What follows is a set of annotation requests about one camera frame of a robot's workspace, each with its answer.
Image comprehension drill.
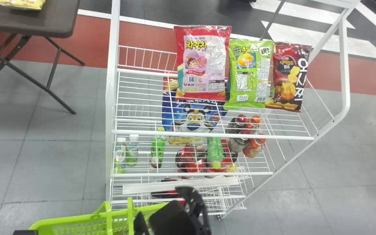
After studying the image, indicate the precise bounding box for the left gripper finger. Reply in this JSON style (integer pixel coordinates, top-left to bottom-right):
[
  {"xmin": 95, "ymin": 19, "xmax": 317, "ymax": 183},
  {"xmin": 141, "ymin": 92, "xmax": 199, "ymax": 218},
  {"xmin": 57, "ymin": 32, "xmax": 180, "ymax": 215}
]
[
  {"xmin": 174, "ymin": 185, "xmax": 212, "ymax": 235},
  {"xmin": 133, "ymin": 211, "xmax": 150, "ymax": 235}
]

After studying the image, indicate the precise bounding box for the orange bottle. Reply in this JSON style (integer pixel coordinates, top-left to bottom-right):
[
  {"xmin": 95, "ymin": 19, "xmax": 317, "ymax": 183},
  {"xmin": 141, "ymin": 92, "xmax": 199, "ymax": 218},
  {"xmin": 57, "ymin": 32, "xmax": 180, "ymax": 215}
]
[
  {"xmin": 246, "ymin": 115, "xmax": 261, "ymax": 130},
  {"xmin": 243, "ymin": 133, "xmax": 267, "ymax": 158}
]

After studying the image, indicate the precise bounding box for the yellow snack packet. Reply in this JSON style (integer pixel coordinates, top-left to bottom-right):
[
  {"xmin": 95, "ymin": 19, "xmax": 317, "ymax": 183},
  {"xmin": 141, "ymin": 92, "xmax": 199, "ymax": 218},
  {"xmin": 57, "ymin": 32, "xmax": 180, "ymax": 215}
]
[
  {"xmin": 0, "ymin": 0, "xmax": 46, "ymax": 10},
  {"xmin": 168, "ymin": 137, "xmax": 205, "ymax": 146}
]

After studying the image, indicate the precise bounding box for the dark side table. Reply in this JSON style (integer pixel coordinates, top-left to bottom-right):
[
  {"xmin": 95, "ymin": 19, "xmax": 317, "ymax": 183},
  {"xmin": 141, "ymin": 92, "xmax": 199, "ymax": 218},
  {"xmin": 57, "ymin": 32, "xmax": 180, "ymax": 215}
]
[{"xmin": 0, "ymin": 0, "xmax": 86, "ymax": 115}]

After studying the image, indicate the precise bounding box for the green bottle with dark label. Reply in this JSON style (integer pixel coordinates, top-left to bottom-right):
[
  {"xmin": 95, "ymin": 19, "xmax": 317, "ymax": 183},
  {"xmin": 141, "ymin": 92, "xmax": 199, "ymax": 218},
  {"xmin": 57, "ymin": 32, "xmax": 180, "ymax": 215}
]
[{"xmin": 150, "ymin": 129, "xmax": 166, "ymax": 169}]

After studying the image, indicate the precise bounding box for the green snack packet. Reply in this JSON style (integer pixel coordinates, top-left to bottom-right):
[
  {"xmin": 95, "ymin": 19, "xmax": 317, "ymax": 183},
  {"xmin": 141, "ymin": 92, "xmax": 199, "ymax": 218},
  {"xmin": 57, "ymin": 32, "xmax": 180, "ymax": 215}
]
[{"xmin": 224, "ymin": 39, "xmax": 274, "ymax": 111}]

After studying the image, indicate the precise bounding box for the white and green bottle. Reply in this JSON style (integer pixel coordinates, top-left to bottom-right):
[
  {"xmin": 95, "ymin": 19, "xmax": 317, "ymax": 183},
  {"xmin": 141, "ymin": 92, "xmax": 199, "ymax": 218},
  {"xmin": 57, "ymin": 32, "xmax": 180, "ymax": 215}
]
[
  {"xmin": 127, "ymin": 134, "xmax": 140, "ymax": 167},
  {"xmin": 114, "ymin": 137, "xmax": 127, "ymax": 174}
]

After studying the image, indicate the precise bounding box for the blue cereal bag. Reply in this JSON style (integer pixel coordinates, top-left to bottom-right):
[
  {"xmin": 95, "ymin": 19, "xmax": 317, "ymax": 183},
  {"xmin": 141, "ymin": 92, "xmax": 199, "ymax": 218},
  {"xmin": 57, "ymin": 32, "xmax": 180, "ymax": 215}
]
[{"xmin": 162, "ymin": 77, "xmax": 228, "ymax": 133}]

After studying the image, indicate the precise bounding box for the dark red snack packet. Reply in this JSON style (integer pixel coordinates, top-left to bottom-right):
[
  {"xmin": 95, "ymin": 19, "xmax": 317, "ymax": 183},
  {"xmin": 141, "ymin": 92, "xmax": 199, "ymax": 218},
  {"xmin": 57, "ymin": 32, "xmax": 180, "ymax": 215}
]
[{"xmin": 265, "ymin": 41, "xmax": 312, "ymax": 113}]

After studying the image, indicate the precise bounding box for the dark bottle with red cap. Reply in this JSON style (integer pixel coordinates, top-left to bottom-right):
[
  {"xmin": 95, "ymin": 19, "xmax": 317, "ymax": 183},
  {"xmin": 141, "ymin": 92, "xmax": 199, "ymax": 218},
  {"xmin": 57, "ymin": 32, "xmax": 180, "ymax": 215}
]
[
  {"xmin": 228, "ymin": 130, "xmax": 251, "ymax": 154},
  {"xmin": 226, "ymin": 114, "xmax": 248, "ymax": 134}
]

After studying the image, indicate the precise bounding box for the green basket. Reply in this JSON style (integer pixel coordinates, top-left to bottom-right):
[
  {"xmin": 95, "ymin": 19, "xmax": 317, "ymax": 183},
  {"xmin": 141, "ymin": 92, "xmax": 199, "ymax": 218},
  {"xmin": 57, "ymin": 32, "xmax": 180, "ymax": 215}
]
[{"xmin": 28, "ymin": 197, "xmax": 176, "ymax": 235}]

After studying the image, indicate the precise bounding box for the white wire rack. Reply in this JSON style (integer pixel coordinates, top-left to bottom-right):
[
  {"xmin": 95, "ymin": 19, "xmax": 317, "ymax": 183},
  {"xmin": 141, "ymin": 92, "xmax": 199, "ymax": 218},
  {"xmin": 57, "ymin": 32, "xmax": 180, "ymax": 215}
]
[{"xmin": 105, "ymin": 0, "xmax": 361, "ymax": 219}]

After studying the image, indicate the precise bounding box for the red and pink snack packet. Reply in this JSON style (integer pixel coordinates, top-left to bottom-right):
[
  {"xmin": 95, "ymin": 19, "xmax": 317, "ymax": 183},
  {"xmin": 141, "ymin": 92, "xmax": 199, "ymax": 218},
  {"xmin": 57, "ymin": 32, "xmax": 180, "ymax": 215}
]
[{"xmin": 173, "ymin": 25, "xmax": 232, "ymax": 102}]

